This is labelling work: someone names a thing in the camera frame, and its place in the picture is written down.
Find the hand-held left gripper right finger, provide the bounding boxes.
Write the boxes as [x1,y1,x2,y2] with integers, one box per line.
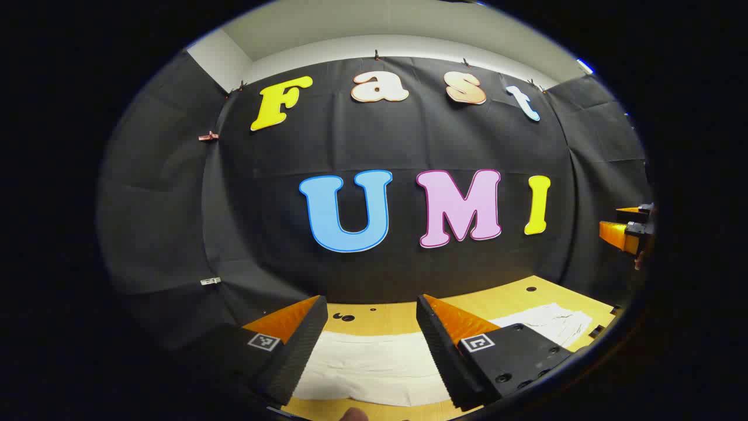
[416,294,576,412]

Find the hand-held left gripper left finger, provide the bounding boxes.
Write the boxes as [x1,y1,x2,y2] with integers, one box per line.
[175,295,329,407]

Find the white jeans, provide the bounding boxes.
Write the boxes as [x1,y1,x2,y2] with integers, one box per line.
[292,302,594,408]

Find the black backdrop cloth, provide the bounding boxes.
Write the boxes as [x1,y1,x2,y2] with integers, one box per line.
[96,50,655,351]

